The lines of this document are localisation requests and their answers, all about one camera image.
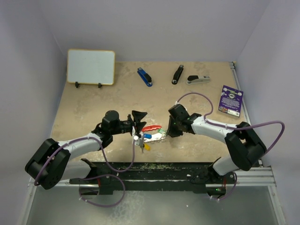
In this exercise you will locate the purple card package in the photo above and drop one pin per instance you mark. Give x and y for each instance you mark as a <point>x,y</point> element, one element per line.
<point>230,101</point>

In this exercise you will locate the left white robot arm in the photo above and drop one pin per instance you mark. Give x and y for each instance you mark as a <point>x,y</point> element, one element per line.
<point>49,162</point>

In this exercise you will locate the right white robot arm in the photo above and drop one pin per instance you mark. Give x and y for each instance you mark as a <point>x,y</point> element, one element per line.
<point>244,145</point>

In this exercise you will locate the key with blue tag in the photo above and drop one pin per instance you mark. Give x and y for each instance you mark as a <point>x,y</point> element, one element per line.
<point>147,136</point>

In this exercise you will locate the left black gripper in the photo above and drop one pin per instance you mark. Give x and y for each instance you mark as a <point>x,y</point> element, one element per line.
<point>137,116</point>

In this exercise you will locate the grey black stapler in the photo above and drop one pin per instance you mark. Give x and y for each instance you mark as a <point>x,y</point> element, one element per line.
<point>195,79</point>

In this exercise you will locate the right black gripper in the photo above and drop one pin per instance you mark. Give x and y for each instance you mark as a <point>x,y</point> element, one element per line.
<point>171,131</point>

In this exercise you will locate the blue stapler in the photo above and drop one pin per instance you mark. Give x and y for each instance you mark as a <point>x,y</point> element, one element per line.
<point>145,77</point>

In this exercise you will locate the small whiteboard yellow frame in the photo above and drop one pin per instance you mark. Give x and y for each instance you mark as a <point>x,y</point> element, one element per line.
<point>90,66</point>

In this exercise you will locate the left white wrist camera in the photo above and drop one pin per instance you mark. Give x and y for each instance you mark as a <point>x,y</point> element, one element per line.
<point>138,140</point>

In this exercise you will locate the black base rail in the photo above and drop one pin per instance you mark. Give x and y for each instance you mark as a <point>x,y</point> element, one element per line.
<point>177,176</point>

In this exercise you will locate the key with yellow tag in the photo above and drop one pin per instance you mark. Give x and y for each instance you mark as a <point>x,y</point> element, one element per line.
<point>145,147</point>

